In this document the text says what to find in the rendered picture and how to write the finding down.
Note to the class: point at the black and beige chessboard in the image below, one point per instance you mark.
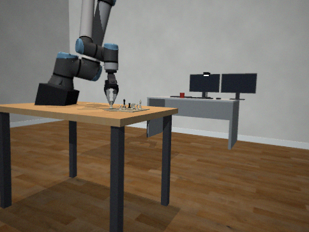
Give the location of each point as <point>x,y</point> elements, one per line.
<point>126,109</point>

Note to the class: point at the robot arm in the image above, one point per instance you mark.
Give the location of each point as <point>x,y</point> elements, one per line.
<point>92,32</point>

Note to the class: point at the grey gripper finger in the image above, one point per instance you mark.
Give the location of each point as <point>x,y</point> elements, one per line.
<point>107,92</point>
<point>115,92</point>

